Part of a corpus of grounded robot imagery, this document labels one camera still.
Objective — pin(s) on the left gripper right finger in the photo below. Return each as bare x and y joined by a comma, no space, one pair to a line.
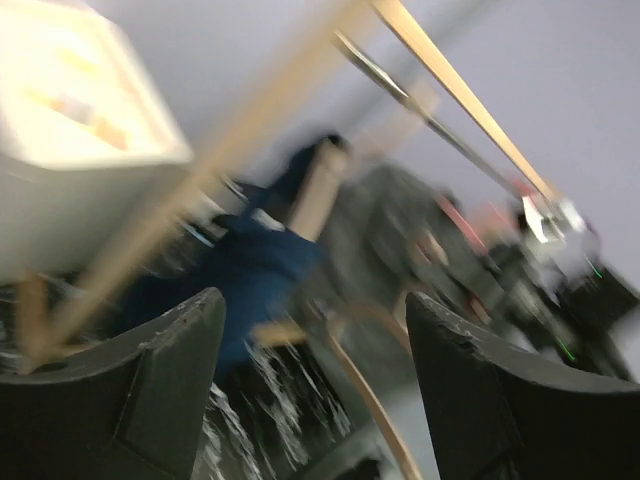
496,411

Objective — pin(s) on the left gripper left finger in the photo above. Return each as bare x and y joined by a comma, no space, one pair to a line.
129,408

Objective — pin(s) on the beige hanger of comic shorts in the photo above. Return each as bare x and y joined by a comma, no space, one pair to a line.
370,349

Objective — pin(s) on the navy blue shorts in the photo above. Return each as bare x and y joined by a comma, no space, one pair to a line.
254,267

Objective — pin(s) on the beige hanger of navy shorts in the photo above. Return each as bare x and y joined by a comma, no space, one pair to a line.
319,191

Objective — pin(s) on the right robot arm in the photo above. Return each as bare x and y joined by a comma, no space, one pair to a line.
541,273

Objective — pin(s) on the pink plastic hanger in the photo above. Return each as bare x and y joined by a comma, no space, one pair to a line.
465,215

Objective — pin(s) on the grey shorts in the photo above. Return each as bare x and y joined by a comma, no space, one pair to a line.
388,231

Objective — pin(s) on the white box with stickers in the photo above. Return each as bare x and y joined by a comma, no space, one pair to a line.
84,134

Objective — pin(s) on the wooden clothes rack frame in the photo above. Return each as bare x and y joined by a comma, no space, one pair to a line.
43,336

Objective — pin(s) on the metal clothes rail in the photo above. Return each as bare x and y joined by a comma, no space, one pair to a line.
381,78

